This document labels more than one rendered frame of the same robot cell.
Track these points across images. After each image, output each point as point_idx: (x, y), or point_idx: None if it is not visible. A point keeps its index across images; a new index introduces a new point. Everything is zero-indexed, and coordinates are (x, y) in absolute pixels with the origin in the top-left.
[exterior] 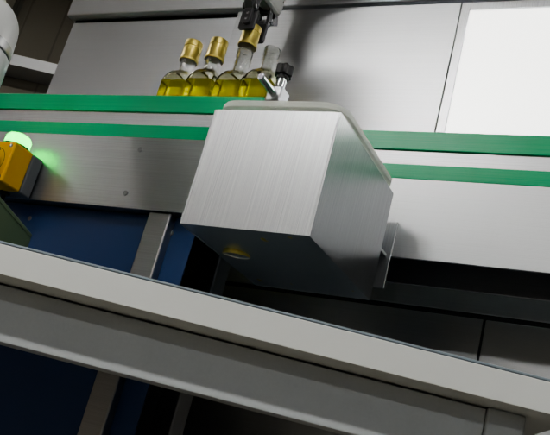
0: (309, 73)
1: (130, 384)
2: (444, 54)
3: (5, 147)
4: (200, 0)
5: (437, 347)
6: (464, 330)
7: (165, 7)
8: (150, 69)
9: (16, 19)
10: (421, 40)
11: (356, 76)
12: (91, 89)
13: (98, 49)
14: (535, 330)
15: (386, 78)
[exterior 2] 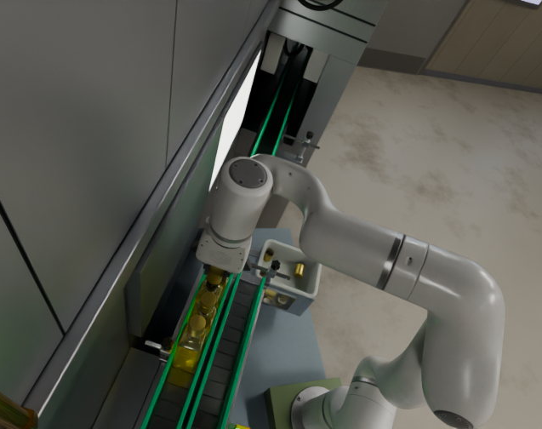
0: (179, 231)
1: None
2: (215, 151)
3: None
4: (99, 323)
5: (195, 230)
6: (199, 218)
7: (66, 387)
8: (68, 403)
9: (344, 386)
10: (211, 155)
11: (193, 203)
12: None
13: None
14: (208, 197)
15: (201, 187)
